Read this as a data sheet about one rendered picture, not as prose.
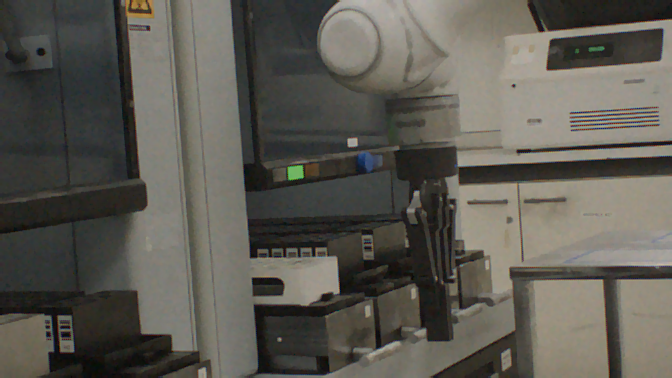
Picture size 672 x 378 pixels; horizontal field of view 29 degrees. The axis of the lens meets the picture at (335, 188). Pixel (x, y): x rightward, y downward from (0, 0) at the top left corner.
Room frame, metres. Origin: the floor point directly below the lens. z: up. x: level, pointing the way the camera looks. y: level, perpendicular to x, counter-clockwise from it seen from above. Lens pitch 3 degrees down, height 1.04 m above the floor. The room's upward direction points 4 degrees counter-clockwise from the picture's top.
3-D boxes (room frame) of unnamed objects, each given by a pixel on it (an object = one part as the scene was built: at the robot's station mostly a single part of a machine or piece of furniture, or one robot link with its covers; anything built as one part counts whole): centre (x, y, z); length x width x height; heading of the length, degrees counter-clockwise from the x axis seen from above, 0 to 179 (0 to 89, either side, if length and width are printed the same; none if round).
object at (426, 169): (1.59, -0.11, 0.96); 0.08 x 0.07 x 0.09; 154
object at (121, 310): (1.32, 0.25, 0.85); 0.12 x 0.02 x 0.06; 154
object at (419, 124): (1.59, -0.11, 1.03); 0.09 x 0.09 x 0.06
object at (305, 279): (1.73, 0.16, 0.83); 0.30 x 0.10 x 0.06; 64
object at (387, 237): (1.95, -0.07, 0.85); 0.12 x 0.02 x 0.06; 153
